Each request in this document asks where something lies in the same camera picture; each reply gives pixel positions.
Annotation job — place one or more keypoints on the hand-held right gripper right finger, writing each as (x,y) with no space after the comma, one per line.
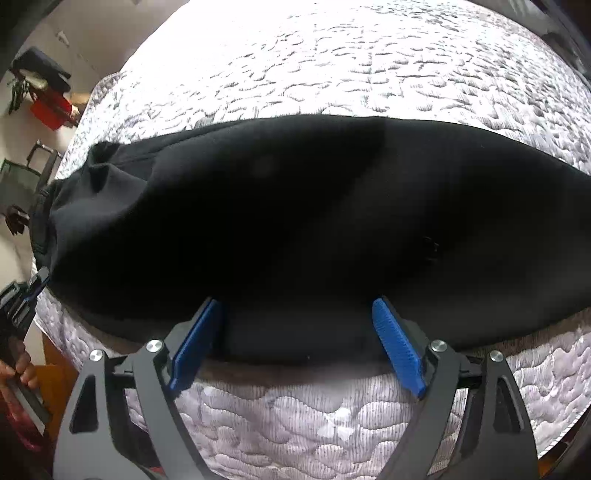
(399,346)

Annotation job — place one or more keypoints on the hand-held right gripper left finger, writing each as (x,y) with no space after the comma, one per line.
(196,344)

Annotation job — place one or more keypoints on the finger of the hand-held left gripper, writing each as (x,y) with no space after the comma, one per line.
(39,285)

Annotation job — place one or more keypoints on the black pants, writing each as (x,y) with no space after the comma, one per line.
(295,207)

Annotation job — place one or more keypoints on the person's left hand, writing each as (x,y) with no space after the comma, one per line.
(25,369)

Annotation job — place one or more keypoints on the black office chair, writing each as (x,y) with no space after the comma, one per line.
(27,173)

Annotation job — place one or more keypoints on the red container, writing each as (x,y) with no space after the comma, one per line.
(48,110)

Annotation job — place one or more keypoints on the bed with grey quilted cover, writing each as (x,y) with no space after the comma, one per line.
(323,60)

